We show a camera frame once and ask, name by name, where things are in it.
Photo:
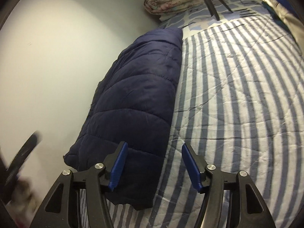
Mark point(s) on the bright blue white jacket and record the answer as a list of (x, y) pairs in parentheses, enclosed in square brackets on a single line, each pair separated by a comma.
[(288, 16)]

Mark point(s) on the navy quilted puffer jacket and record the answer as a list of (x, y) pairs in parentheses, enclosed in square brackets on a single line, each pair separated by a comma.
[(134, 103)]

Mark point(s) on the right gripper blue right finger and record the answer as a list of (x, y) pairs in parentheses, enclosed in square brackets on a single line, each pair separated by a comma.
[(191, 167)]

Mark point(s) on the blue white striped blanket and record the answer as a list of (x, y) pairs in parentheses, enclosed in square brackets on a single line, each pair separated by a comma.
[(239, 103)]

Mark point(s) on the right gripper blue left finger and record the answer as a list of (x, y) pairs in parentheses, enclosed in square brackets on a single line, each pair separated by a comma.
[(120, 156)]

